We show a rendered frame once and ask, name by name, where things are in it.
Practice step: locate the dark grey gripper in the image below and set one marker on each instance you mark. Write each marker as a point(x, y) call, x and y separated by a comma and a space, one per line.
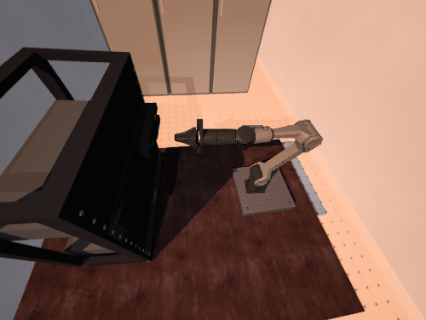
point(207, 137)

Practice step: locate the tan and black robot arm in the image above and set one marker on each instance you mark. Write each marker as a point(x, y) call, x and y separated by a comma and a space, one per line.
point(302, 131)

